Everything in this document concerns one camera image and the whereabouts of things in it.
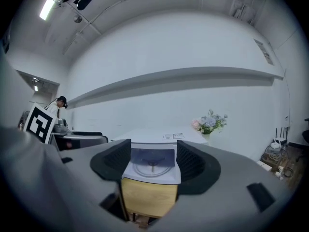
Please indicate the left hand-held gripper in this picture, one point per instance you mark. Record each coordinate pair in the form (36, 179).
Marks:
(38, 122)

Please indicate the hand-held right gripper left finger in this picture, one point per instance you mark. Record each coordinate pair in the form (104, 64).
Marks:
(72, 182)

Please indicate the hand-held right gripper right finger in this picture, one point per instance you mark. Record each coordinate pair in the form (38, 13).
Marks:
(229, 190)

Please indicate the white box appliance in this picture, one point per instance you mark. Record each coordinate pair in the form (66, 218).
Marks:
(264, 165)

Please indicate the white router with black antennas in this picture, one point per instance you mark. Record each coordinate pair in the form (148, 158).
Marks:
(277, 141)

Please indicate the flower bouquet in vase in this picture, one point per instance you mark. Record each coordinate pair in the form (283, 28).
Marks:
(210, 122)

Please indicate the small wooden table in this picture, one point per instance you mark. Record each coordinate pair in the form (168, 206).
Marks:
(147, 197)

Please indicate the black office chair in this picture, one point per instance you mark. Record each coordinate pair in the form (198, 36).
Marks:
(306, 134)

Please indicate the round ceiling detector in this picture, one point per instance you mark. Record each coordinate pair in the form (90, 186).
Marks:
(77, 19)

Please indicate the ceiling light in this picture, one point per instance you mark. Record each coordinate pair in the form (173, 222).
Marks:
(47, 10)

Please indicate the white ceiling pipes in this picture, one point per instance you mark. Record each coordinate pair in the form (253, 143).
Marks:
(241, 6)

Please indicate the wall poster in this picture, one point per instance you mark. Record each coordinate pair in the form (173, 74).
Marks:
(264, 52)

